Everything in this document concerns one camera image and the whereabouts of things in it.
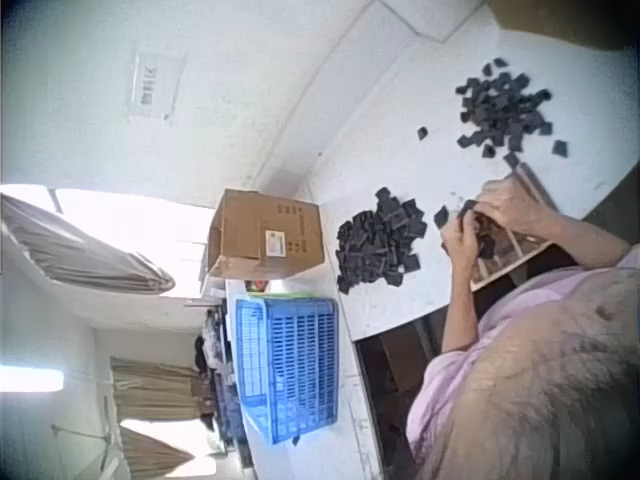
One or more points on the person's left hand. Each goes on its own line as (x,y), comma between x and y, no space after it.
(462,247)

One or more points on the person's right hand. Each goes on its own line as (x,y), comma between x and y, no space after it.
(517,205)

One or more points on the person's right fingers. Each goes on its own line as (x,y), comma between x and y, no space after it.
(486,206)

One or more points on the person's left fingers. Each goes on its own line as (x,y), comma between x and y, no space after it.
(459,226)

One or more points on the small black plastic part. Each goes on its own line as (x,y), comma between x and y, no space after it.
(423,134)
(441,216)
(560,148)
(512,159)
(468,207)

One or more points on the wooden slotted tray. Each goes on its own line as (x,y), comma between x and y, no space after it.
(520,252)

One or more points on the heap of black plastic pieces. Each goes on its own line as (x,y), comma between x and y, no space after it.
(382,245)
(502,107)

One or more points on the brown cardboard under table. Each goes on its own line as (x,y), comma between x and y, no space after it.
(407,360)

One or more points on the brown cardboard box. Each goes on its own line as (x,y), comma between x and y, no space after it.
(270,235)

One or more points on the large brown carton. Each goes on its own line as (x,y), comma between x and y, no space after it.
(560,20)

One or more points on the red and black object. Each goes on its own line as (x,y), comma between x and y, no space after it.
(257,285)

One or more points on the blue plastic crate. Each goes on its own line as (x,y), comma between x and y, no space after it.
(292,365)

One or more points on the cluttered dark workbench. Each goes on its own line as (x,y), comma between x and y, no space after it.
(222,380)

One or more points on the beige curtain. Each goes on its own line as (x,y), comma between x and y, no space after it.
(155,387)
(150,452)
(85,255)

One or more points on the white paper wall sign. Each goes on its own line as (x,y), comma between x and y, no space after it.
(152,85)

